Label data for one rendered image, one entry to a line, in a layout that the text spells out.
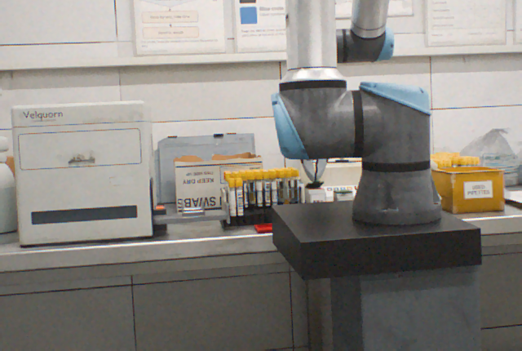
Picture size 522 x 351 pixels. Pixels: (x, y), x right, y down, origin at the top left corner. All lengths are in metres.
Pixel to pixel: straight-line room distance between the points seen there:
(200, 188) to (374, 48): 0.61
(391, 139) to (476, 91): 1.23
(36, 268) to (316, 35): 0.74
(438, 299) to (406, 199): 0.16
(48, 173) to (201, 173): 0.45
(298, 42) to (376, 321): 0.46
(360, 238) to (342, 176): 0.73
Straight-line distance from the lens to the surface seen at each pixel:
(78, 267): 1.33
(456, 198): 1.49
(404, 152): 0.98
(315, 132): 0.97
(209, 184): 1.59
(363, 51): 1.31
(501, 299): 2.31
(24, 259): 1.32
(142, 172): 1.30
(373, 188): 1.00
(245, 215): 1.40
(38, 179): 1.33
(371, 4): 1.23
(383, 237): 0.93
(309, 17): 1.00
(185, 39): 1.95
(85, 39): 1.97
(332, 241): 0.90
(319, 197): 1.40
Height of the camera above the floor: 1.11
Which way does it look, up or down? 3 degrees down
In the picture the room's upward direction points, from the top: 3 degrees counter-clockwise
